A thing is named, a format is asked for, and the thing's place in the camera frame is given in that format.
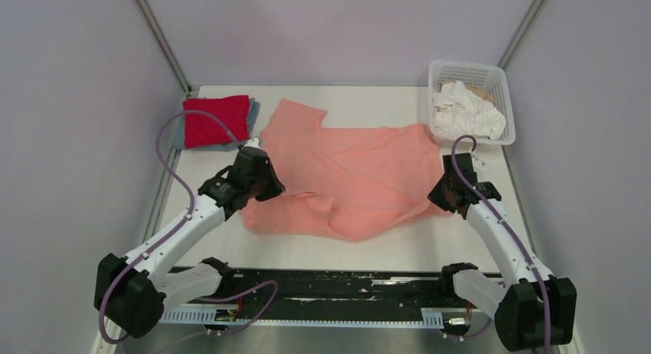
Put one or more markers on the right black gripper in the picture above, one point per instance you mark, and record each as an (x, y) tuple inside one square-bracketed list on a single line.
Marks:
[(434, 196)]

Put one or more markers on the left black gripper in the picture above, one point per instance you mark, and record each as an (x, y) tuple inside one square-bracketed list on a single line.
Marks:
[(276, 188)]

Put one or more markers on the salmon pink t-shirt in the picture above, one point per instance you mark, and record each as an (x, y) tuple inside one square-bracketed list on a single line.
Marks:
[(344, 183)]

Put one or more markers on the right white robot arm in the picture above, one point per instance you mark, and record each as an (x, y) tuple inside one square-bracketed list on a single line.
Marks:
[(532, 307)]

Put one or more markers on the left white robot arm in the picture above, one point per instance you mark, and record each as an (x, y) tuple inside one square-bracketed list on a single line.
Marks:
[(134, 291)]

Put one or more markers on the folded red t-shirt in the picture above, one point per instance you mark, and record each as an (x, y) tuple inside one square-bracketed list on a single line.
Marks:
[(216, 120)]

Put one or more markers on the crumpled white t-shirt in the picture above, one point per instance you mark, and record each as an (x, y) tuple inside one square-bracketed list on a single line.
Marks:
[(454, 117)]

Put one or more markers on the folded teal t-shirt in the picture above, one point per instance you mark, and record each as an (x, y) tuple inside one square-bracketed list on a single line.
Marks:
[(178, 131)]

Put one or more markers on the white plastic laundry basket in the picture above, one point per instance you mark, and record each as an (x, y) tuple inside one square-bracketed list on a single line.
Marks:
[(491, 78)]

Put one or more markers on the beige t-shirt in basket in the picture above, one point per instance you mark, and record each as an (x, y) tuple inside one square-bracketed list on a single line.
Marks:
[(459, 89)]

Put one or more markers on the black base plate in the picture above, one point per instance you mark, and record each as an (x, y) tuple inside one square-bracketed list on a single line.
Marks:
[(339, 296)]

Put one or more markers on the aluminium frame rail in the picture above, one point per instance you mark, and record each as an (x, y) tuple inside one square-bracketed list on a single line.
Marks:
[(226, 314)]

